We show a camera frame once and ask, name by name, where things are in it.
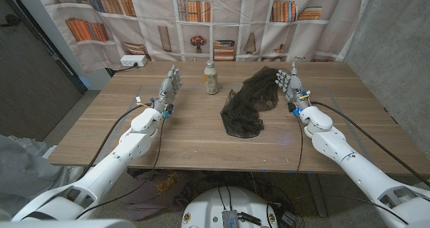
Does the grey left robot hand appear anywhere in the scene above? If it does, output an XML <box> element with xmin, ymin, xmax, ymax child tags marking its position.
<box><xmin>153</xmin><ymin>64</ymin><xmax>184</xmax><ymax>114</ymax></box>

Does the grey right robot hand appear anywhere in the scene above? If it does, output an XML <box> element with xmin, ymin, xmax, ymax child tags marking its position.
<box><xmin>275</xmin><ymin>60</ymin><xmax>312</xmax><ymax>113</ymax></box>

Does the cream bottle with orange label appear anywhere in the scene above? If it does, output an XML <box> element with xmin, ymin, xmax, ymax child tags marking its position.
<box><xmin>204</xmin><ymin>60</ymin><xmax>219</xmax><ymax>96</ymax></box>

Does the black mesh netting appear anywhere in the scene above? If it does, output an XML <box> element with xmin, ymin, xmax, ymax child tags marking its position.
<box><xmin>220</xmin><ymin>65</ymin><xmax>286</xmax><ymax>139</ymax></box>

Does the white power strip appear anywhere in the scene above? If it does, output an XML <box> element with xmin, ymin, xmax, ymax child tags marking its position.
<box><xmin>120</xmin><ymin>54</ymin><xmax>148</xmax><ymax>68</ymax></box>

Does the printed bookshelf backdrop curtain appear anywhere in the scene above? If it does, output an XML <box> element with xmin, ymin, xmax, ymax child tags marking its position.
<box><xmin>32</xmin><ymin>0</ymin><xmax>374</xmax><ymax>73</ymax></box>

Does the grey table leg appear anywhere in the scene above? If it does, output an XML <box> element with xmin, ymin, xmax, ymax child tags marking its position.
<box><xmin>307</xmin><ymin>173</ymin><xmax>329</xmax><ymax>218</ymax></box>

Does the purple cloth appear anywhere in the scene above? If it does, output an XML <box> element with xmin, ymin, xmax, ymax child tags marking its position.
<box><xmin>122</xmin><ymin>169</ymin><xmax>189</xmax><ymax>221</ymax></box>

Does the white robot torso base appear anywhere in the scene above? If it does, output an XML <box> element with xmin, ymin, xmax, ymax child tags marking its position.
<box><xmin>181</xmin><ymin>186</ymin><xmax>279</xmax><ymax>228</ymax></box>

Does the dark door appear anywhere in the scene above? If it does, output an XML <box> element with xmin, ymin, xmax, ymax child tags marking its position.
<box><xmin>0</xmin><ymin>0</ymin><xmax>89</xmax><ymax>142</ymax></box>

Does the grey finned module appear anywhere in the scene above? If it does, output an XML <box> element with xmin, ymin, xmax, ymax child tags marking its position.
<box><xmin>221</xmin><ymin>210</ymin><xmax>239</xmax><ymax>228</ymax></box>

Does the clear plastic container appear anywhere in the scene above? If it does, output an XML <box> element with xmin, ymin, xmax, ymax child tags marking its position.
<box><xmin>13</xmin><ymin>137</ymin><xmax>48</xmax><ymax>157</ymax></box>

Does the black power strip cord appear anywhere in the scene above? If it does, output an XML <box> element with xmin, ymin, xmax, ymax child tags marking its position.
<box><xmin>105</xmin><ymin>62</ymin><xmax>139</xmax><ymax>77</ymax></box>

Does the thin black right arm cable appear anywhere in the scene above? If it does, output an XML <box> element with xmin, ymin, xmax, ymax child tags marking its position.
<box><xmin>295</xmin><ymin>116</ymin><xmax>304</xmax><ymax>174</ymax></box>

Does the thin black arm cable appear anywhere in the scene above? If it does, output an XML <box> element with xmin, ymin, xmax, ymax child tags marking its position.
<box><xmin>75</xmin><ymin>117</ymin><xmax>166</xmax><ymax>221</ymax></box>
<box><xmin>295</xmin><ymin>116</ymin><xmax>304</xmax><ymax>174</ymax></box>

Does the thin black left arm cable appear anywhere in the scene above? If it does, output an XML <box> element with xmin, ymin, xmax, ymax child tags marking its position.
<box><xmin>75</xmin><ymin>117</ymin><xmax>166</xmax><ymax>221</ymax></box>

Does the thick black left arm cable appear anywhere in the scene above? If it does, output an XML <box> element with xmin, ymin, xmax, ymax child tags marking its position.
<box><xmin>80</xmin><ymin>103</ymin><xmax>151</xmax><ymax>178</ymax></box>

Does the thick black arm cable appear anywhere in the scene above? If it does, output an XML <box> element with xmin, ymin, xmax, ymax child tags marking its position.
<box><xmin>310</xmin><ymin>101</ymin><xmax>430</xmax><ymax>188</ymax></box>
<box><xmin>80</xmin><ymin>103</ymin><xmax>151</xmax><ymax>178</ymax></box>

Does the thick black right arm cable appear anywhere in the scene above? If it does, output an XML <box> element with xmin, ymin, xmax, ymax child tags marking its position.
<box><xmin>310</xmin><ymin>101</ymin><xmax>430</xmax><ymax>188</ymax></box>

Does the orange tangled cord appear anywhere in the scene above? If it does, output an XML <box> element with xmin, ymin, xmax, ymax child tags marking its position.
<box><xmin>155</xmin><ymin>170</ymin><xmax>181</xmax><ymax>194</ymax></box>

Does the black door handle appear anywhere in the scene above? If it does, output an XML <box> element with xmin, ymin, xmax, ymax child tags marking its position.
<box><xmin>0</xmin><ymin>14</ymin><xmax>22</xmax><ymax>28</ymax></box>

